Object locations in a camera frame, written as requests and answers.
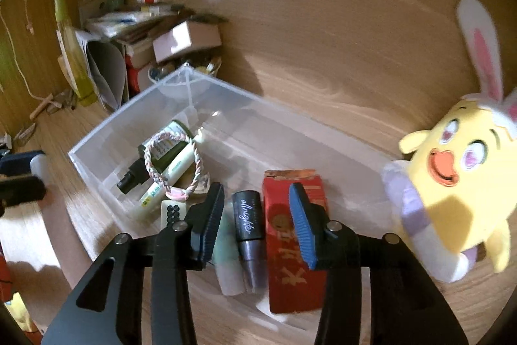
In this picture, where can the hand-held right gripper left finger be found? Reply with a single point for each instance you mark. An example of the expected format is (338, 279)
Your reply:
(212, 223)

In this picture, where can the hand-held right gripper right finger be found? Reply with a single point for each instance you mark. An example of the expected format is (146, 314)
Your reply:
(303, 227)

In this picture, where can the red boxes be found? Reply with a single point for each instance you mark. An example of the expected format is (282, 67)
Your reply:
(135, 76)

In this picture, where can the folded white papers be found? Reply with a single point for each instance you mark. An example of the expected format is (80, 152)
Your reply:
(105, 74)

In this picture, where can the light green tube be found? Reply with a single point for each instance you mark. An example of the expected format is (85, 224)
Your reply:
(179, 164)

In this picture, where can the small wooden stick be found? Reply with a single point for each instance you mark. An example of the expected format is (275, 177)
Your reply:
(42, 106)

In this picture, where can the yellow spray bottle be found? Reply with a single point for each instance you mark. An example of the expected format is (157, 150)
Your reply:
(76, 66)

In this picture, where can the small teal tube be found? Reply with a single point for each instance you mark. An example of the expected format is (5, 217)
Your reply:
(228, 268)

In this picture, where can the stack of books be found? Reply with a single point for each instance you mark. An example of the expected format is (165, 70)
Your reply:
(133, 25)

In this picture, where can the red foil pouch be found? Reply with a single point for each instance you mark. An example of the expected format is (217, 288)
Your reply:
(282, 248)

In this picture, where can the dark purple mini bottle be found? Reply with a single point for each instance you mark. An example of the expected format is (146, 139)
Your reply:
(248, 223)

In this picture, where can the small white open box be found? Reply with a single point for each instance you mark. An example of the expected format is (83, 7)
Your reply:
(181, 40)

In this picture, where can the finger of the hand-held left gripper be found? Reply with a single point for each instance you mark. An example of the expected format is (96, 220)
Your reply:
(20, 189)
(16, 163)

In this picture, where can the white dotted mahjong tile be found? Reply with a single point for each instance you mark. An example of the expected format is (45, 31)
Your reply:
(171, 211)

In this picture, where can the clear plastic storage bin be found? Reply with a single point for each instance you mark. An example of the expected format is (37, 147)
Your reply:
(282, 135)

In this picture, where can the yellow chick plush toy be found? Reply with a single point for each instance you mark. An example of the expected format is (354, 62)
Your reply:
(464, 199)

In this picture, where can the dark green spray bottle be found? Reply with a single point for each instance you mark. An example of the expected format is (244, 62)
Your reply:
(169, 145)

